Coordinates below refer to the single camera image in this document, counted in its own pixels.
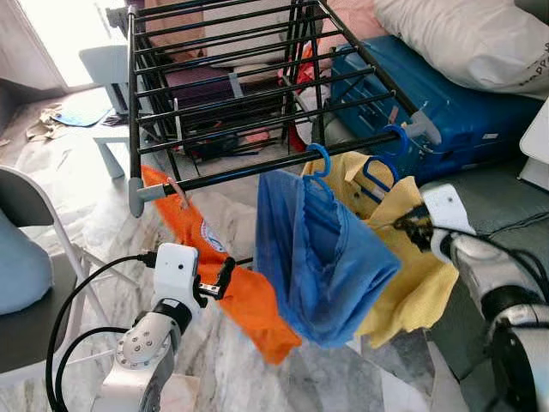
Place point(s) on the yellow shirt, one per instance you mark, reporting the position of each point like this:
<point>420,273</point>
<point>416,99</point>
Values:
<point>420,292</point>

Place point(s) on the blue plastic hanger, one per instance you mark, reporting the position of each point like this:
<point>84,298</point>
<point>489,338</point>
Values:
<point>406,139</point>
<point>327,160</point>

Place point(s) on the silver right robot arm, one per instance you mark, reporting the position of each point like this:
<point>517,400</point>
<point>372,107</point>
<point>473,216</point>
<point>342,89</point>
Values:
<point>480,262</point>

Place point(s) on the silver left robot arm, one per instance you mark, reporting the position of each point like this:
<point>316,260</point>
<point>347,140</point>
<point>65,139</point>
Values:
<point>137,352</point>

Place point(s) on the pink plastic hanger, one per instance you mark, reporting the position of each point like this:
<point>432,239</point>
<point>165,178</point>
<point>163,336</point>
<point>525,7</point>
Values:
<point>176,190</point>

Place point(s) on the orange shirt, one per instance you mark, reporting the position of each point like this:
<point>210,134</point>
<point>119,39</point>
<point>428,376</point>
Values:
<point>249,300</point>

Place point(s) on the blue shirt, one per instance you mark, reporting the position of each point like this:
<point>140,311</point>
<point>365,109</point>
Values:
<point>317,257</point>

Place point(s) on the grey leather sofa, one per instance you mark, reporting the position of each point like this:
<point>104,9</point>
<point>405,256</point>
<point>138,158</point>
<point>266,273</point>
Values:
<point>506,202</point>

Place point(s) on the blue hard suitcase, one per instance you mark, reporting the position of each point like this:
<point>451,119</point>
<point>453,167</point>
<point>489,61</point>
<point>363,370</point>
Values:
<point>455,112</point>

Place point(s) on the purple bag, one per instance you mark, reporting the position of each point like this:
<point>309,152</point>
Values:
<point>206,86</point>

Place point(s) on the blue-grey cushion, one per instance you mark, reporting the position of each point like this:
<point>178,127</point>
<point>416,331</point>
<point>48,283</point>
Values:
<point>21,266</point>

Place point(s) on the white pillow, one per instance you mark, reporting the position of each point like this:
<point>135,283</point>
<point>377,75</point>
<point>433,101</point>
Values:
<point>463,39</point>

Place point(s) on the black metal drying rack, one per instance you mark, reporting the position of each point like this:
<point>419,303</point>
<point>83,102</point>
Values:
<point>133,103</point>

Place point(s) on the grey folding chair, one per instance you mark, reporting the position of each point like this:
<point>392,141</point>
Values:
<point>26,202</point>

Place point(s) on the pink blanket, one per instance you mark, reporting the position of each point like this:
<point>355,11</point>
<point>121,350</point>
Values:
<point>352,21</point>

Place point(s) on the blue floor mat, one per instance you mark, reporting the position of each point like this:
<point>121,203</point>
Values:
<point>81,110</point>

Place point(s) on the beige cloth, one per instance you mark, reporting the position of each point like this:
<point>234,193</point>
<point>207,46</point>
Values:
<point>43,124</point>

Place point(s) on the light blue kids chair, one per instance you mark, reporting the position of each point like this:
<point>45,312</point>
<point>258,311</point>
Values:
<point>103,64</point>

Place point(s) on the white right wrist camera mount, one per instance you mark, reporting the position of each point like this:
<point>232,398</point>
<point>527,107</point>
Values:
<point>446,206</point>

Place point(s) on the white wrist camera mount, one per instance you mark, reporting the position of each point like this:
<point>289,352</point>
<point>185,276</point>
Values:
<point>176,266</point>
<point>446,206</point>

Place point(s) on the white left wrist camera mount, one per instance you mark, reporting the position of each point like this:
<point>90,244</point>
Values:
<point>176,266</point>

